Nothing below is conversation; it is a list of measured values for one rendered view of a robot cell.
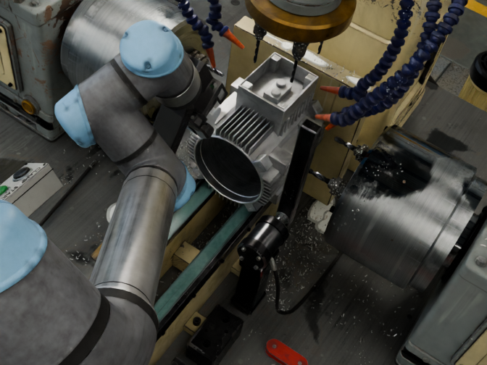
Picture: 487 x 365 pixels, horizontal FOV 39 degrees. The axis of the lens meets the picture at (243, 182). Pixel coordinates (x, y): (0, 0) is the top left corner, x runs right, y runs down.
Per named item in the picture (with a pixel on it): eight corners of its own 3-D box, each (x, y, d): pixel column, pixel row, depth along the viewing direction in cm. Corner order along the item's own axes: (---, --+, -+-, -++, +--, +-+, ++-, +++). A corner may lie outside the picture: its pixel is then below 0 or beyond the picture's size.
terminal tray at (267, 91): (267, 78, 135) (272, 51, 129) (312, 104, 132) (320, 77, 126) (232, 111, 128) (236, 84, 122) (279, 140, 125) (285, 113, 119)
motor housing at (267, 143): (240, 120, 148) (252, 54, 133) (314, 165, 142) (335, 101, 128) (183, 176, 137) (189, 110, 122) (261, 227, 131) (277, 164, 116)
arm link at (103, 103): (102, 177, 93) (167, 128, 93) (47, 114, 88) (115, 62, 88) (99, 159, 100) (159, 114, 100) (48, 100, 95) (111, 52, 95)
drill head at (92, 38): (93, 24, 162) (88, -71, 142) (220, 96, 152) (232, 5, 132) (16, 80, 147) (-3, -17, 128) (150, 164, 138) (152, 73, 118)
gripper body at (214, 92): (230, 95, 114) (215, 68, 102) (202, 138, 113) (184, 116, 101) (193, 74, 116) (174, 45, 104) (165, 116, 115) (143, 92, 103)
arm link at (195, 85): (175, 108, 97) (130, 81, 99) (183, 118, 101) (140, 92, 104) (204, 64, 98) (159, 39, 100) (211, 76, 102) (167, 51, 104)
